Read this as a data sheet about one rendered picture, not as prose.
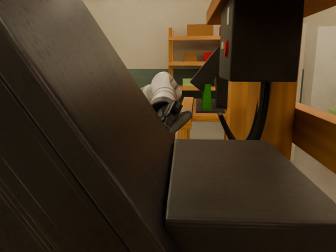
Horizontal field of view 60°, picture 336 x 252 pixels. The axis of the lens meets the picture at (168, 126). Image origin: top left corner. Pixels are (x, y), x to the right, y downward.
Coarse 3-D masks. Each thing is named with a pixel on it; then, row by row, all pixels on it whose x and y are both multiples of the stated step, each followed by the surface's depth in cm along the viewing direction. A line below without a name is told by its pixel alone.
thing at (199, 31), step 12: (192, 24) 678; (204, 24) 673; (168, 36) 680; (180, 36) 678; (192, 36) 676; (204, 36) 669; (216, 36) 666; (168, 48) 686; (168, 60) 692; (192, 60) 694; (204, 60) 691; (168, 72) 698; (192, 84) 703
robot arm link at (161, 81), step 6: (162, 72) 91; (156, 78) 90; (162, 78) 89; (168, 78) 88; (156, 84) 88; (162, 84) 86; (168, 84) 86; (156, 90) 84; (168, 90) 82; (174, 90) 86
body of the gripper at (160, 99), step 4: (160, 96) 77; (164, 96) 77; (152, 100) 78; (156, 100) 75; (160, 100) 74; (164, 100) 75; (168, 100) 75; (172, 100) 77; (152, 104) 75; (156, 104) 75; (160, 104) 75; (164, 104) 75; (168, 104) 73; (156, 108) 75; (164, 108) 73; (168, 108) 72; (156, 112) 76; (164, 112) 71
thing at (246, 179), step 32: (192, 160) 44; (224, 160) 44; (256, 160) 44; (288, 160) 44; (192, 192) 33; (224, 192) 33; (256, 192) 33; (288, 192) 33; (320, 192) 33; (192, 224) 27; (224, 224) 27; (256, 224) 27; (288, 224) 27; (320, 224) 27
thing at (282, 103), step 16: (240, 96) 115; (256, 96) 75; (272, 96) 72; (288, 96) 72; (240, 112) 116; (272, 112) 73; (288, 112) 72; (240, 128) 118; (272, 128) 73; (288, 128) 73; (272, 144) 74; (288, 144) 74
